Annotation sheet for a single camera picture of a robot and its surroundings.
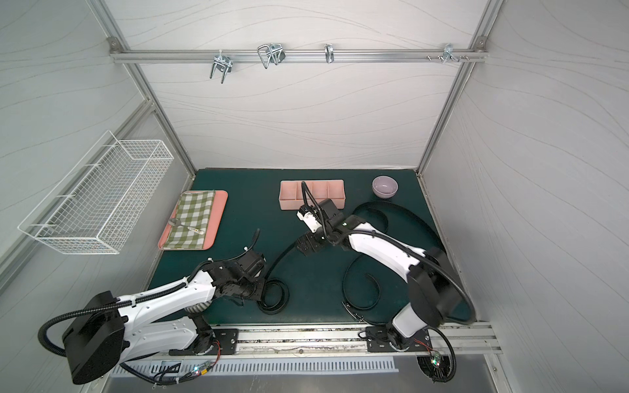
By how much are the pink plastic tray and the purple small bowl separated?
0.69m

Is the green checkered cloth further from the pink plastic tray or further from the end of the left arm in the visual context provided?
the end of the left arm

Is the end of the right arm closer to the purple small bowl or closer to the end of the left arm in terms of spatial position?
the end of the left arm

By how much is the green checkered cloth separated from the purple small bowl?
743 mm

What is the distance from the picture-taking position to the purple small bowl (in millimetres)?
1089

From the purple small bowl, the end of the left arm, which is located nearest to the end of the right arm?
the end of the left arm

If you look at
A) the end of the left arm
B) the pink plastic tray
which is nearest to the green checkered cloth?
the pink plastic tray

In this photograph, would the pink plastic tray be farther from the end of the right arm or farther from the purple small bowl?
the purple small bowl

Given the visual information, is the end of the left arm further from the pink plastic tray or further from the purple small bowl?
the purple small bowl

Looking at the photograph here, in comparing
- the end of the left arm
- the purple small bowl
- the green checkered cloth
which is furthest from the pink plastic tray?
the purple small bowl

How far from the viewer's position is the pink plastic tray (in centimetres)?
96

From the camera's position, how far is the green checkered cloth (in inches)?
37.7

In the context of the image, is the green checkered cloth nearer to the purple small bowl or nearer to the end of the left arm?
the end of the left arm
